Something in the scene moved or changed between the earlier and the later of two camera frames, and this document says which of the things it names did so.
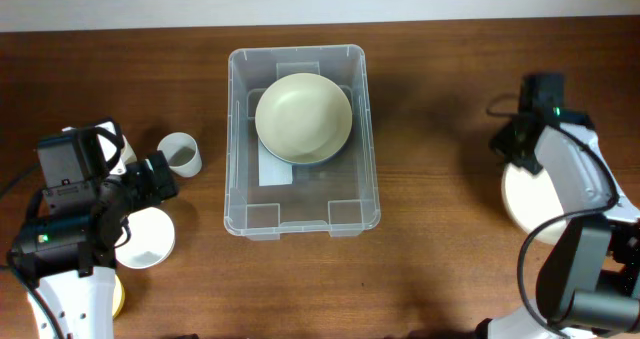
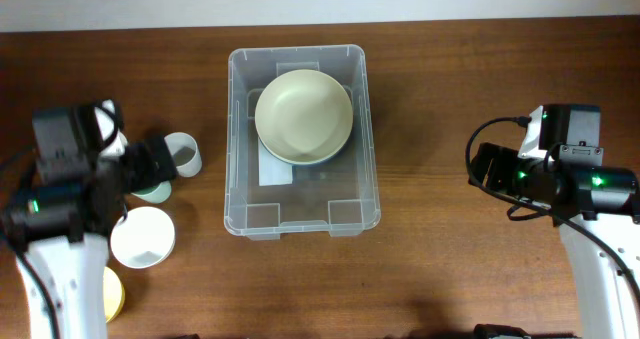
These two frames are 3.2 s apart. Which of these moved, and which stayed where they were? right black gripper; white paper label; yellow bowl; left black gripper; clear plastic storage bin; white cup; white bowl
Moved: right black gripper; left black gripper
Stayed: white cup; yellow bowl; white bowl; white paper label; clear plastic storage bin
